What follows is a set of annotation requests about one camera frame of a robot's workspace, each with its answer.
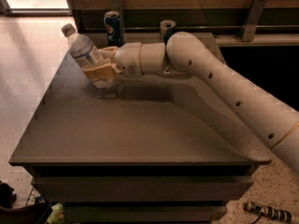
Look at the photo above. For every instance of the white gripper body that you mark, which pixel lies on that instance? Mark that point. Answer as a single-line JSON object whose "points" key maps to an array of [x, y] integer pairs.
{"points": [[128, 60]]}

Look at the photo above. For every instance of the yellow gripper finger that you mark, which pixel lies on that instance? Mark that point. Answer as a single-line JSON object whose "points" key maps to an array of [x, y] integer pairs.
{"points": [[95, 72], [109, 52]]}

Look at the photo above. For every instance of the clear plastic water bottle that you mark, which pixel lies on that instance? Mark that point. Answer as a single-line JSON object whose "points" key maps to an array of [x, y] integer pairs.
{"points": [[84, 52]]}

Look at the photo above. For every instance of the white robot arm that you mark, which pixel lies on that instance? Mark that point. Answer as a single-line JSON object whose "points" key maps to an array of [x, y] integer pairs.
{"points": [[184, 54]]}

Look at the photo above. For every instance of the blue Pepsi can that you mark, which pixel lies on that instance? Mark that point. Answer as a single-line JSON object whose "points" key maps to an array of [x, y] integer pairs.
{"points": [[112, 21]]}

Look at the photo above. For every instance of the silver Red Bull can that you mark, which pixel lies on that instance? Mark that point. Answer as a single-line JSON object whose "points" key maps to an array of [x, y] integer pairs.
{"points": [[167, 28]]}

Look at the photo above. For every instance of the grey drawer cabinet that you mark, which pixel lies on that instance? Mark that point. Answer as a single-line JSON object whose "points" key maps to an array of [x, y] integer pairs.
{"points": [[153, 151]]}

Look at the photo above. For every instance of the green packet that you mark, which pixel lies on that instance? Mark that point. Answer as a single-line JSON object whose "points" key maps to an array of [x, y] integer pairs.
{"points": [[57, 215]]}

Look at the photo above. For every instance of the black object on floor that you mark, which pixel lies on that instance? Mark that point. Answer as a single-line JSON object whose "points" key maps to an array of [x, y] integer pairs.
{"points": [[7, 195]]}

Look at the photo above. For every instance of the black white striped tool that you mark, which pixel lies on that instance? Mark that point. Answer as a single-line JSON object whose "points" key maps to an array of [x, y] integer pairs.
{"points": [[269, 212]]}

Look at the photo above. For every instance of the left metal wall bracket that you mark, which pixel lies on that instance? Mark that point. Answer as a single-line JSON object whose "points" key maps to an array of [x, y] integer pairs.
{"points": [[116, 5]]}

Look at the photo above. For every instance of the metal wall bracket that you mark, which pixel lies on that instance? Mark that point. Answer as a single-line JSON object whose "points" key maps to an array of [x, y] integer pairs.
{"points": [[116, 5], [249, 27]]}

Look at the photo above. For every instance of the right metal wall bracket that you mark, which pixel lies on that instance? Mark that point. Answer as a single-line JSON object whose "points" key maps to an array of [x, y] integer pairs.
{"points": [[249, 27]]}

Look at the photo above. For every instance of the black wire basket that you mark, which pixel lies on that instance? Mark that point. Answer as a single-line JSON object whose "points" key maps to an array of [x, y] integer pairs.
{"points": [[33, 214]]}

